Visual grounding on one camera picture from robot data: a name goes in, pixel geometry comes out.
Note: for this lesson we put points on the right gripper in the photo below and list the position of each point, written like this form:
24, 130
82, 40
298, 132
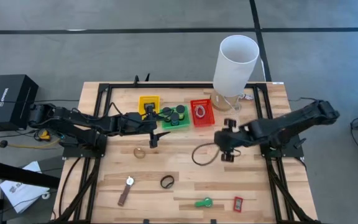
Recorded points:
232, 138

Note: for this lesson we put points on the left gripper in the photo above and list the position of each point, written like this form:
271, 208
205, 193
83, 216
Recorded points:
145, 124

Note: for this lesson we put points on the green sand hourglass marked three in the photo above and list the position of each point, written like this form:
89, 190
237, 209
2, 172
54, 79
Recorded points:
166, 111

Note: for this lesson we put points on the glass hourglass black caps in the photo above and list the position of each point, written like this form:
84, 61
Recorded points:
180, 109

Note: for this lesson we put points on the silver metal band watch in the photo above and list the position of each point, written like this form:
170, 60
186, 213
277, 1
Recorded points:
196, 109

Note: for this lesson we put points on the small red digital device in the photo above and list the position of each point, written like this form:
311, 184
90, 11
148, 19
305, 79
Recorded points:
238, 204

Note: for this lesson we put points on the small green plastic gadget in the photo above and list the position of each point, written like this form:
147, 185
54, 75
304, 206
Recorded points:
205, 203

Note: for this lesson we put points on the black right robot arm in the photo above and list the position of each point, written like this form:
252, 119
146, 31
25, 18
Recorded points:
291, 127

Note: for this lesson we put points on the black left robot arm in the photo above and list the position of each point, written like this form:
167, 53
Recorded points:
82, 123

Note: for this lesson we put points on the red plastic basket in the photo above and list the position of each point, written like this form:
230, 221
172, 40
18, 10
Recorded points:
208, 119

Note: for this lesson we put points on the yellow plastic basket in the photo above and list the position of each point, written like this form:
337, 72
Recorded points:
141, 99

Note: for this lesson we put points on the green plastic basket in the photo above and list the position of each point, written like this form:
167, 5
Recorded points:
185, 124

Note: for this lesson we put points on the white shade wooden base lamp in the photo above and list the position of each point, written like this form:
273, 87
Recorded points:
235, 68

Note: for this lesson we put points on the black metal beam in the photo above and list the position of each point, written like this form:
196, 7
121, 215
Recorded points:
17, 174

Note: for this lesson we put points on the black box with white print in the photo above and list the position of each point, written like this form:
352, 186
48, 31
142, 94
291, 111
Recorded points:
11, 102

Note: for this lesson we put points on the white printed papers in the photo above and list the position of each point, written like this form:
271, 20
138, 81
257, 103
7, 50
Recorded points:
20, 193

